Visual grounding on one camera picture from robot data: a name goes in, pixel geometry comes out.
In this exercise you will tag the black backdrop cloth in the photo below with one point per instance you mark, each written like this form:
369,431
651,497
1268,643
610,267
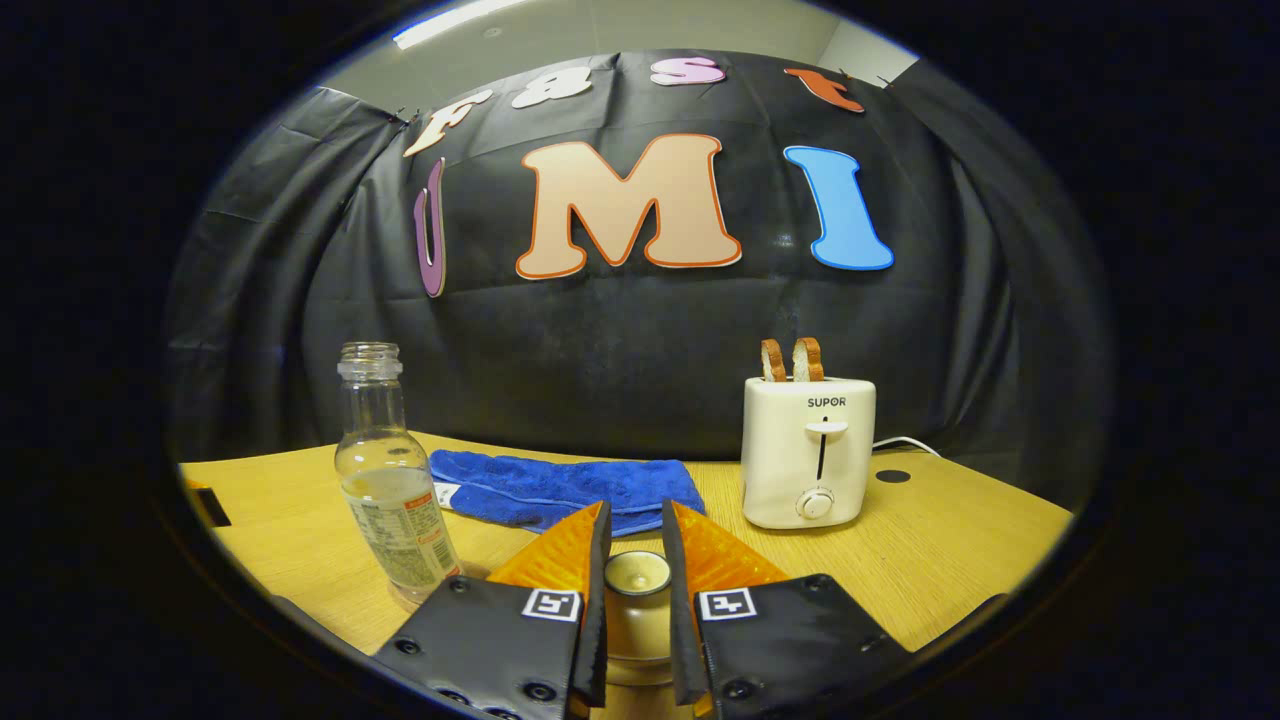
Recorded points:
620,340

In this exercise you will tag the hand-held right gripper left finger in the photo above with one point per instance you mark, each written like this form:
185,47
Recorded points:
597,620

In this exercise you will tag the pale yellow teacup lid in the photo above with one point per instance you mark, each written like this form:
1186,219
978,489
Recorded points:
637,620

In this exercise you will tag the white toaster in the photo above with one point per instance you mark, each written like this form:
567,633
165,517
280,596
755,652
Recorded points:
790,460

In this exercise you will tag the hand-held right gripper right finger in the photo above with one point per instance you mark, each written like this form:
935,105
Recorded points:
680,630

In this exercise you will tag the blue towel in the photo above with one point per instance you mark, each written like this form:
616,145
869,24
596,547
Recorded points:
560,490

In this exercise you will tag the clear water bottle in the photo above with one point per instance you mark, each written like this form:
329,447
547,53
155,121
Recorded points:
385,480

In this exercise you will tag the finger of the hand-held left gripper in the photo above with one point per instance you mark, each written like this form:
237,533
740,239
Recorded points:
212,508

